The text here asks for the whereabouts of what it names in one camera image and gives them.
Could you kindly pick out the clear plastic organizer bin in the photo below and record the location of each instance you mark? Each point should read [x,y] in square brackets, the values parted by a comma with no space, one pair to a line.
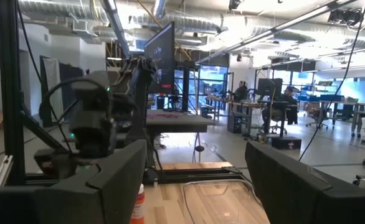
[220,202]

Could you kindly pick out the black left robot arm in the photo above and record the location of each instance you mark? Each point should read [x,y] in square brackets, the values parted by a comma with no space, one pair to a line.
[92,133]

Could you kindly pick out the black box on floor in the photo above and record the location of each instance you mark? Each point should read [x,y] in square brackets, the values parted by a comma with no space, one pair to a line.
[286,143]

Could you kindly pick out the orange-cap sprinkles bottle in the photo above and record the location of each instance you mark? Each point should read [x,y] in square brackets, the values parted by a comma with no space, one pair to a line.
[139,208]

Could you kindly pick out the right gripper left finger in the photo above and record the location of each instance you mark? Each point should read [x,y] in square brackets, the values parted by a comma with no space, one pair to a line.
[114,193]

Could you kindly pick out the black aluminium rig frame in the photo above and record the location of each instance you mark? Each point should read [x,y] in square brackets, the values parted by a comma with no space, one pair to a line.
[11,93]

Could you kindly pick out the purple elastic band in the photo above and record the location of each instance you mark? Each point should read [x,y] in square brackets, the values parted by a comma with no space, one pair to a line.
[165,115]

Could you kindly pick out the tall black computer monitor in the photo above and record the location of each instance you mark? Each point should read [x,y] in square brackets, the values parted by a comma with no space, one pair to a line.
[160,56]

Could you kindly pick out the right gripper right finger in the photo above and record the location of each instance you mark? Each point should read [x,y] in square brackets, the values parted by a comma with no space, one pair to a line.
[294,193]

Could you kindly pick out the black ceiling spotlights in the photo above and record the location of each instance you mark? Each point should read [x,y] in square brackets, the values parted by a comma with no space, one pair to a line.
[344,17]

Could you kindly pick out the black desk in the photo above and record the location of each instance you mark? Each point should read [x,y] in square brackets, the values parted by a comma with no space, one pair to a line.
[182,123]

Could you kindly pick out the person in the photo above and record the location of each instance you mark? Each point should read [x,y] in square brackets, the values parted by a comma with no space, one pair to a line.
[290,102]
[241,91]

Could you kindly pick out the silver aluminium rail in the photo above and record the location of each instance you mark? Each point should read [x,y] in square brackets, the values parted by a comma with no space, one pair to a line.
[2,172]

